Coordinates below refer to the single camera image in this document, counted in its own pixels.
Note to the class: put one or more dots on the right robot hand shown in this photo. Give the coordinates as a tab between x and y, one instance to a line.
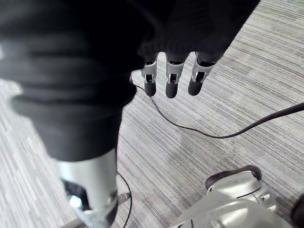
71	71

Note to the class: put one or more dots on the metal rod on floor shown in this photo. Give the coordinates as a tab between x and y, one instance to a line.
121	197

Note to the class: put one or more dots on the silver robot leg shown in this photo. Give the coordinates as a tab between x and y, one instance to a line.
237	204

